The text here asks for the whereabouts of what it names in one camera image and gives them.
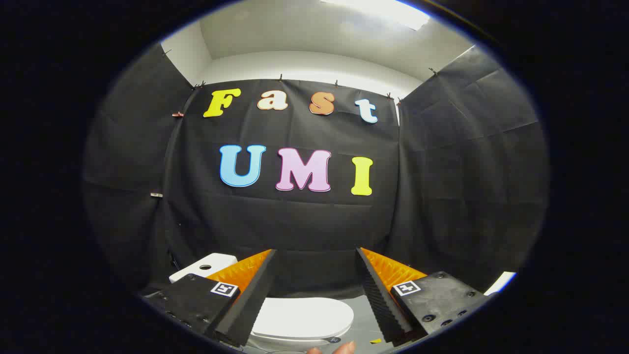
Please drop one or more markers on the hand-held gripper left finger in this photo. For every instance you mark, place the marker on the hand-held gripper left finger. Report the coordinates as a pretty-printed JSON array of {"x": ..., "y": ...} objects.
[{"x": 255, "y": 295}]

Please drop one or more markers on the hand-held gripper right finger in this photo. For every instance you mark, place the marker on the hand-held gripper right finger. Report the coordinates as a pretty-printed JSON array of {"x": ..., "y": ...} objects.
[{"x": 381, "y": 300}]

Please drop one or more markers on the white toilet lid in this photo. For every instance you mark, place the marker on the white toilet lid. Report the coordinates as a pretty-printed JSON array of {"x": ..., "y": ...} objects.
[{"x": 304, "y": 317}]

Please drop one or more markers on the black backdrop cloth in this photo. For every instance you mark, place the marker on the black backdrop cloth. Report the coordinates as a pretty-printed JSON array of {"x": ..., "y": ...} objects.
[{"x": 304, "y": 226}]

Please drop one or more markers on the white toilet with tank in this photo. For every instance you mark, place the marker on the white toilet with tank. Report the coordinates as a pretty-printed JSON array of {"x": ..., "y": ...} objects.
[{"x": 196, "y": 270}]

